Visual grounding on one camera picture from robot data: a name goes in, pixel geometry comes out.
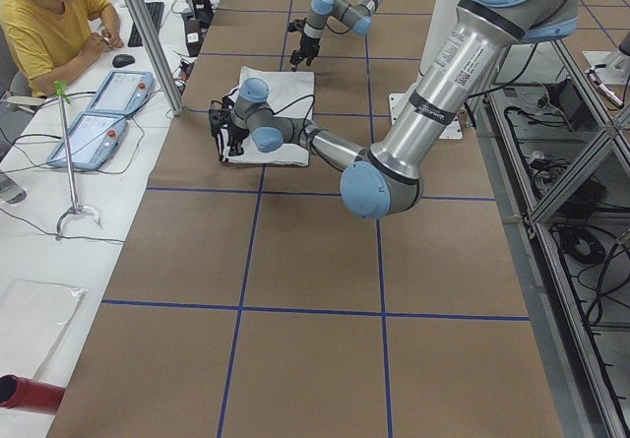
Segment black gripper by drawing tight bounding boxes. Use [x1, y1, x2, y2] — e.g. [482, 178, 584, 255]
[213, 108, 249, 157]
[287, 19, 321, 72]

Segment grey cartoon print t-shirt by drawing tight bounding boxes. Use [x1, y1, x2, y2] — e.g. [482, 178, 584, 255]
[220, 66, 315, 166]

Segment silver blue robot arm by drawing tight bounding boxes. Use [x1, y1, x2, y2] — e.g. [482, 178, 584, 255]
[209, 0, 578, 219]
[287, 0, 382, 72]

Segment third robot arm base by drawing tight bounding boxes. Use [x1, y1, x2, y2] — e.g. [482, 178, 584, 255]
[583, 34, 629, 86]

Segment upper teach pendant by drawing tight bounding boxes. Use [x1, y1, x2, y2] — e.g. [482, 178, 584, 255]
[88, 69, 155, 116]

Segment teach pendant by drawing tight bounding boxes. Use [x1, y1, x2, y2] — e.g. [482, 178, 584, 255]
[88, 69, 155, 116]
[69, 111, 127, 171]

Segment black computer mouse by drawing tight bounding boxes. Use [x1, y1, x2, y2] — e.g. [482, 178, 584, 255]
[111, 54, 135, 69]

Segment black computer keyboard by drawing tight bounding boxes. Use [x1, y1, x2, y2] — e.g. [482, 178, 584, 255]
[127, 1, 165, 48]

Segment lower teach pendant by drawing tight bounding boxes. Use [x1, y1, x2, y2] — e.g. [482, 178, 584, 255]
[69, 111, 127, 171]

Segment metal reacher grabber tool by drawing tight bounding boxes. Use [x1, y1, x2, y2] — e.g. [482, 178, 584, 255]
[55, 99, 101, 240]

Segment man in yellow shirt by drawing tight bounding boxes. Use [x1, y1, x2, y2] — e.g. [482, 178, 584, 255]
[1, 0, 124, 97]

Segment clear water bottle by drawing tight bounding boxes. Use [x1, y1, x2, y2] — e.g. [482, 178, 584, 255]
[0, 172, 27, 205]

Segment black power adapter box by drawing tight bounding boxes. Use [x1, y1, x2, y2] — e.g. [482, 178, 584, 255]
[547, 79, 595, 128]

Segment clear plastic bag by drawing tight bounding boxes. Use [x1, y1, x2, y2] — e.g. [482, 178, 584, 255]
[1, 280, 88, 379]

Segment red fire extinguisher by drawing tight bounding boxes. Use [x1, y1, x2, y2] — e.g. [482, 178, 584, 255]
[1, 374, 65, 415]

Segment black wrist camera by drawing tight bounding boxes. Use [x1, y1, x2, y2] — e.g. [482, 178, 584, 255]
[208, 108, 230, 137]

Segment aluminium frame post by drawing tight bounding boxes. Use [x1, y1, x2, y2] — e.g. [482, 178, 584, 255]
[124, 0, 184, 116]

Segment white camera mast pedestal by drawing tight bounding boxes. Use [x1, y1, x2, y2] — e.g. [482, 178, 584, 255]
[390, 0, 460, 124]

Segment aluminium frame glass cabinet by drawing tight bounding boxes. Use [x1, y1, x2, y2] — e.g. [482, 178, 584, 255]
[475, 41, 629, 437]

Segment tangled cables under glass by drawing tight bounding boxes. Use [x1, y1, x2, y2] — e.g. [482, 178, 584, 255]
[506, 102, 630, 331]

